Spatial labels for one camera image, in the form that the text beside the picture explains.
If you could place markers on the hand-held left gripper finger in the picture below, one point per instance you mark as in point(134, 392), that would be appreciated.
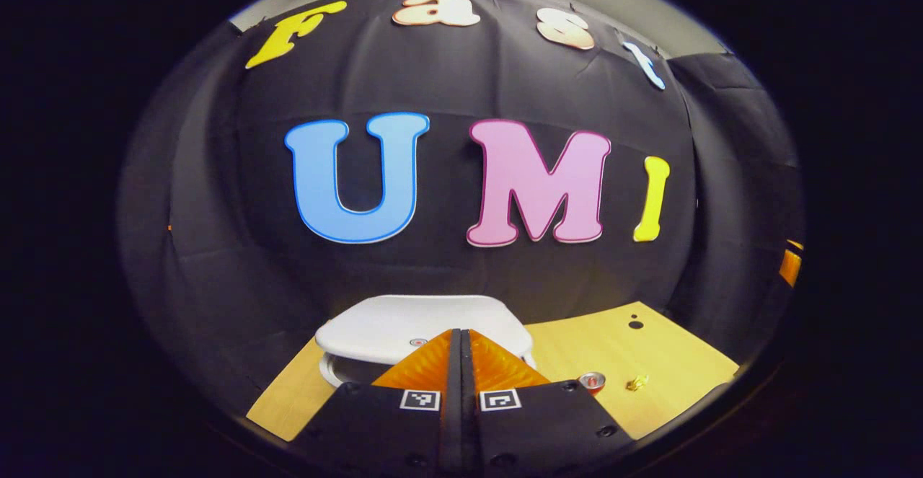
point(453, 420)
point(469, 420)

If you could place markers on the white desktop garbage bin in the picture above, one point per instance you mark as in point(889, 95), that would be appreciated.
point(418, 319)

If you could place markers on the red pop can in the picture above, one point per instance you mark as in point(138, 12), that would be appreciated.
point(593, 381)

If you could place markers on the black backdrop cloth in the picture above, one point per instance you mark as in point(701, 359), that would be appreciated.
point(447, 81)

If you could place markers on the yellow paper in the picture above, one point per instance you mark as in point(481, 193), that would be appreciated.
point(636, 383)

